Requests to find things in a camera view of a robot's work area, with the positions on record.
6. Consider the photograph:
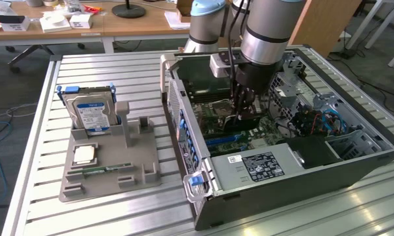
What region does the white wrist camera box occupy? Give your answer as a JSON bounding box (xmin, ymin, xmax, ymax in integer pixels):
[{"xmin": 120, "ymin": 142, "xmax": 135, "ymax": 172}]
[{"xmin": 210, "ymin": 52, "xmax": 248, "ymax": 79}]

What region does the gray parts rack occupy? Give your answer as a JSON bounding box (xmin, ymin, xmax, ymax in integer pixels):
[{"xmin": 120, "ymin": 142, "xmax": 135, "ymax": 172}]
[{"xmin": 59, "ymin": 100, "xmax": 163, "ymax": 204}]

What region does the brown cardboard box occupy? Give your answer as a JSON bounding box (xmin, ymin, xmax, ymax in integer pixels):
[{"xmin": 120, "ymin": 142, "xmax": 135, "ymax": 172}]
[{"xmin": 176, "ymin": 0, "xmax": 194, "ymax": 24}]

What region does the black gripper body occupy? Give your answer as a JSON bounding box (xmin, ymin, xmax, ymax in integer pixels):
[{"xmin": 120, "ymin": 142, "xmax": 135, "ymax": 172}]
[{"xmin": 232, "ymin": 62, "xmax": 279, "ymax": 95}]

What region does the hard disk with blue caddy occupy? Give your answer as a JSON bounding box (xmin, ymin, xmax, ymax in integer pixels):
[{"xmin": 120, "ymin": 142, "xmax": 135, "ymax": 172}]
[{"xmin": 56, "ymin": 83, "xmax": 123, "ymax": 136}]

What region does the wooden cabinet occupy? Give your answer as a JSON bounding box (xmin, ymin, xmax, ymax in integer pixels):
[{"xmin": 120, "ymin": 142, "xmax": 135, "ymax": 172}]
[{"xmin": 290, "ymin": 0, "xmax": 363, "ymax": 59}]

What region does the green motherboard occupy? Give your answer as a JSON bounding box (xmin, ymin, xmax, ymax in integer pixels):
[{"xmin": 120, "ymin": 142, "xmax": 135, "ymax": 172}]
[{"xmin": 183, "ymin": 73, "xmax": 289, "ymax": 154}]

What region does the CPU socket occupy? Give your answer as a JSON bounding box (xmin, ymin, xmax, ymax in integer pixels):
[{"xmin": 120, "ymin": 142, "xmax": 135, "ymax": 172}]
[{"xmin": 210, "ymin": 100, "xmax": 234, "ymax": 116}]

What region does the blue floor cable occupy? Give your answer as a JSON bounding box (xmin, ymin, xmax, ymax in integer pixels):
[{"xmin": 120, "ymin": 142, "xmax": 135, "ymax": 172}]
[{"xmin": 0, "ymin": 118, "xmax": 13, "ymax": 212}]

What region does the red package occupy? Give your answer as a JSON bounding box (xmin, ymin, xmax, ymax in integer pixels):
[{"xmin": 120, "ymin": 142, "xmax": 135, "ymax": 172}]
[{"xmin": 83, "ymin": 5, "xmax": 104, "ymax": 15}]

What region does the wooden desk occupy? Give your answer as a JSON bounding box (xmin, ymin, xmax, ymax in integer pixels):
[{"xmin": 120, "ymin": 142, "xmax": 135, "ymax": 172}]
[{"xmin": 0, "ymin": 0, "xmax": 198, "ymax": 54}]

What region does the open black PC case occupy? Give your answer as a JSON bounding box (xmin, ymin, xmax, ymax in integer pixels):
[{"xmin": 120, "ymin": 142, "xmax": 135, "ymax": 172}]
[{"xmin": 159, "ymin": 46, "xmax": 394, "ymax": 232}]

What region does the silver CPU chip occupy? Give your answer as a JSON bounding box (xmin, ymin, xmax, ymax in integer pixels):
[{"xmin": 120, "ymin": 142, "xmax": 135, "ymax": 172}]
[{"xmin": 72, "ymin": 146, "xmax": 98, "ymax": 165}]

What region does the black graphics card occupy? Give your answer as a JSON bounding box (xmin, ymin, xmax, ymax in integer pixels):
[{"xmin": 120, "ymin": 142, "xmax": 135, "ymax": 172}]
[{"xmin": 215, "ymin": 112, "xmax": 263, "ymax": 133}]

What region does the green RAM stick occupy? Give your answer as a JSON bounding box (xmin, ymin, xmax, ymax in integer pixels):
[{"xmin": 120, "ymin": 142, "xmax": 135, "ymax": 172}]
[{"xmin": 68, "ymin": 162, "xmax": 134, "ymax": 175}]

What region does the black round lamp base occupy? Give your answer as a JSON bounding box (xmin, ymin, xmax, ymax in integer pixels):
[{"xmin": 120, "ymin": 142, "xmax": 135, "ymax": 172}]
[{"xmin": 111, "ymin": 0, "xmax": 147, "ymax": 19}]

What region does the black and white box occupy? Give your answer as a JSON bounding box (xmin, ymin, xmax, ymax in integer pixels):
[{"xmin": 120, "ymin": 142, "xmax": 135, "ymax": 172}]
[{"xmin": 0, "ymin": 15, "xmax": 32, "ymax": 32}]

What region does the blue expansion slot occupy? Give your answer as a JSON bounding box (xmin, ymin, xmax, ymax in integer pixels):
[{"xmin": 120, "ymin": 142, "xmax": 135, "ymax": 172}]
[{"xmin": 204, "ymin": 134, "xmax": 243, "ymax": 146}]

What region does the white floor cable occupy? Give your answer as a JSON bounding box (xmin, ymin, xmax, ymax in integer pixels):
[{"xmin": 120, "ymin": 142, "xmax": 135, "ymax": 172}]
[{"xmin": 0, "ymin": 102, "xmax": 39, "ymax": 118}]

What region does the gray power supply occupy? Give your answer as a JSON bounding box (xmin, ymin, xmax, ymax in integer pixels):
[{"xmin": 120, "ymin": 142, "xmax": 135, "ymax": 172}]
[{"xmin": 203, "ymin": 144, "xmax": 307, "ymax": 192}]

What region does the white table frame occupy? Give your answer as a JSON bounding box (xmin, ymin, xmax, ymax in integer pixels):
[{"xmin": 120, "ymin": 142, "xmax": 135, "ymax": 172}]
[{"xmin": 346, "ymin": 0, "xmax": 394, "ymax": 67}]

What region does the black camera cable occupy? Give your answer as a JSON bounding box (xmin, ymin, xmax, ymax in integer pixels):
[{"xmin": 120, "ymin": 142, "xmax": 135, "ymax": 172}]
[{"xmin": 227, "ymin": 0, "xmax": 251, "ymax": 82}]

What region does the white box with tape roll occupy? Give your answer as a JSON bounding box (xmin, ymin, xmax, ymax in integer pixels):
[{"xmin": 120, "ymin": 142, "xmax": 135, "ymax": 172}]
[{"xmin": 39, "ymin": 13, "xmax": 72, "ymax": 33}]

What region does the blue disk wire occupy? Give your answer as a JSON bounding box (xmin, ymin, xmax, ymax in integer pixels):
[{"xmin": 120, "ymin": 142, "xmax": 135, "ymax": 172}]
[{"xmin": 321, "ymin": 108, "xmax": 349, "ymax": 136}]

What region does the small white box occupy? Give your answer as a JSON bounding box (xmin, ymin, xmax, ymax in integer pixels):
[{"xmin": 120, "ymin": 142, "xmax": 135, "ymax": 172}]
[{"xmin": 68, "ymin": 14, "xmax": 95, "ymax": 30}]

